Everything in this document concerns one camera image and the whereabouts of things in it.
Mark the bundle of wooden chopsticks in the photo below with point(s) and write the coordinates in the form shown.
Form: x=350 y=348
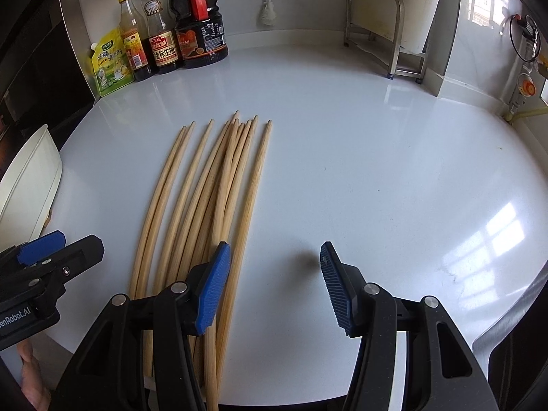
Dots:
x=180 y=205

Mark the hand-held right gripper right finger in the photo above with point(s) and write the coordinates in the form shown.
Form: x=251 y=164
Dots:
x=336 y=291

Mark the orange gas valve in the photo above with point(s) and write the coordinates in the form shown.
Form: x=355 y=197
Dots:
x=527 y=85

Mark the white plastic bowl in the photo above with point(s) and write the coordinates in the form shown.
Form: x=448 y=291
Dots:
x=30 y=180

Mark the person's left hand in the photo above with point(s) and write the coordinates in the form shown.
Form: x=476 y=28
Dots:
x=34 y=381

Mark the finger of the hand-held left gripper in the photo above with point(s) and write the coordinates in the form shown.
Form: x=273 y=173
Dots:
x=81 y=250
x=40 y=248

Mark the stainless steel board rack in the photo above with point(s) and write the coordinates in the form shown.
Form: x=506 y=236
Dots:
x=394 y=51

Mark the yellow-capped dark sauce bottle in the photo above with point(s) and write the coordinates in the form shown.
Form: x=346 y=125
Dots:
x=165 y=51

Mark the small yellow-capped amber bottle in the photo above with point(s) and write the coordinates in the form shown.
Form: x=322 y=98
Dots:
x=135 y=51

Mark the white cutting board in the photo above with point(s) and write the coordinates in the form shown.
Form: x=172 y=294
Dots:
x=424 y=8

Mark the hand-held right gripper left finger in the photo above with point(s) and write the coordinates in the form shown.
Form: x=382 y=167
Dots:
x=212 y=291

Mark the yellow-green spout pouch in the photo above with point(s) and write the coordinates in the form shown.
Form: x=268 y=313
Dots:
x=109 y=68

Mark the black range hood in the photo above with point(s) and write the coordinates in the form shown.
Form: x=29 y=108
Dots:
x=43 y=72

